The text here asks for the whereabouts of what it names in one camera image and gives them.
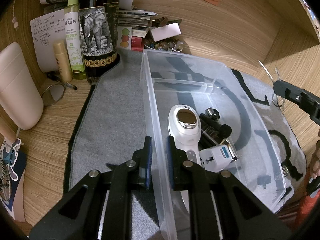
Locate clear plastic storage bin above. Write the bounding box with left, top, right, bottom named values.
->
left=140, top=50, right=291, bottom=239

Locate person's right hand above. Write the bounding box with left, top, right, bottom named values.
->
left=309, top=139, right=320, bottom=179

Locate white travel adapter plug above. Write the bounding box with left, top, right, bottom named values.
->
left=200, top=145, right=236, bottom=172

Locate white handheld massager device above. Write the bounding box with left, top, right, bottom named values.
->
left=168, top=105, right=201, bottom=165

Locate grey rug with black letters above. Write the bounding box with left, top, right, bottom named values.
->
left=63, top=51, right=307, bottom=239

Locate small black plug piece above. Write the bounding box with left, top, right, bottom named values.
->
left=257, top=175, right=271, bottom=190

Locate round glasses lens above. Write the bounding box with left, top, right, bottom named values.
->
left=41, top=83, right=66, bottom=107

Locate small red box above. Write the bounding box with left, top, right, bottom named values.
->
left=131, top=36, right=144, bottom=52

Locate dish of small trinkets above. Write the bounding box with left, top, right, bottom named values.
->
left=144, top=38, right=184, bottom=53

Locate black pen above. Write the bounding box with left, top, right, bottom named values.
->
left=46, top=72, right=78, bottom=90

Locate pink small card box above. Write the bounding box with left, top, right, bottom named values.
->
left=150, top=22, right=181, bottom=42

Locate traffic light card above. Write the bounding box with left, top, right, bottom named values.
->
left=117, top=26, right=133, bottom=50

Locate blue cartoon sticker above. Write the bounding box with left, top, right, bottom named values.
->
left=0, top=138, right=27, bottom=222

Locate stack of papers and books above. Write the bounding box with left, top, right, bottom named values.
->
left=118, top=9, right=158, bottom=38

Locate pink plastic cup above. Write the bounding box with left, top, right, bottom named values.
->
left=1, top=42, right=43, bottom=130

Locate beige cylindrical tube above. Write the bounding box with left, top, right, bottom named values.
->
left=53, top=40, right=73, bottom=82

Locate green spray bottle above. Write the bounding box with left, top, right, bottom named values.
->
left=64, top=0, right=86, bottom=80

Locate white handwritten note paper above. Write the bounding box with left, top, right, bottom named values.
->
left=30, top=9, right=66, bottom=73

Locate dark wine bottle elephant label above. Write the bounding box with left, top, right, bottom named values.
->
left=79, top=0, right=120, bottom=84

